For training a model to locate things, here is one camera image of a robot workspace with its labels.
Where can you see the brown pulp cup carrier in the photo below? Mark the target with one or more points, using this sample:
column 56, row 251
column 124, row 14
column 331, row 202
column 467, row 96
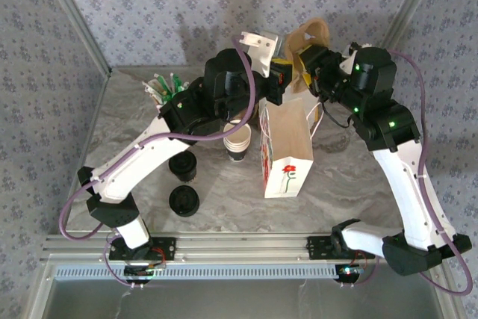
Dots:
column 317, row 29

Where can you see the white flower print paper bag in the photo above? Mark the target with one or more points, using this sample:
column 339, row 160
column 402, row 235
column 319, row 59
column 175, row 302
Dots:
column 287, row 136

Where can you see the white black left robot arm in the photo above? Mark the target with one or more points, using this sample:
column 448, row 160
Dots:
column 123, row 169

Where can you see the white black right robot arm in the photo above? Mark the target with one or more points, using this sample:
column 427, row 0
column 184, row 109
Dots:
column 403, row 192

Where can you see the green white wrapped straw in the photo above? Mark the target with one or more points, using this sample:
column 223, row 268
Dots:
column 173, row 81
column 149, row 89
column 164, row 85
column 179, row 87

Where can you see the stack of black cup lids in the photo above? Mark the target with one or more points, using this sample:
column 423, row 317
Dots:
column 183, row 201

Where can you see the right controller board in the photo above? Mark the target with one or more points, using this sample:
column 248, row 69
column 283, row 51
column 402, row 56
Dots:
column 349, row 272

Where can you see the controller board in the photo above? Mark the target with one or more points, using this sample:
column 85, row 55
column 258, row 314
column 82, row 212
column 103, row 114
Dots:
column 349, row 272
column 140, row 271

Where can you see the left controller board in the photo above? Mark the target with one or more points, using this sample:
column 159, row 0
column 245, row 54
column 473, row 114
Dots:
column 140, row 271

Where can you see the aluminium right frame post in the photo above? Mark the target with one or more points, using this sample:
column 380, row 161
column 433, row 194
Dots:
column 406, row 16

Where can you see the aluminium frame post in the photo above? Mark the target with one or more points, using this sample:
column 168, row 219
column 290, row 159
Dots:
column 406, row 16
column 76, row 16

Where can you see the aluminium left side rail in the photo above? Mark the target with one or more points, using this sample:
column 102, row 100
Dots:
column 97, row 104

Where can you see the aluminium mounting rail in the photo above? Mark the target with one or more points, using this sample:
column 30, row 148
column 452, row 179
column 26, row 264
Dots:
column 239, row 246

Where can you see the aluminium left frame post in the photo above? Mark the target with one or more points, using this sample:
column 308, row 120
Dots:
column 76, row 16

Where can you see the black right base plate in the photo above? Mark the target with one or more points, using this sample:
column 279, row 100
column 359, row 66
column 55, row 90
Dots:
column 317, row 248

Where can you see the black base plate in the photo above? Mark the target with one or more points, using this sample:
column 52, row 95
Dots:
column 168, row 248
column 317, row 248

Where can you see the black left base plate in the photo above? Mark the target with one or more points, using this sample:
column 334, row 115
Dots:
column 168, row 248

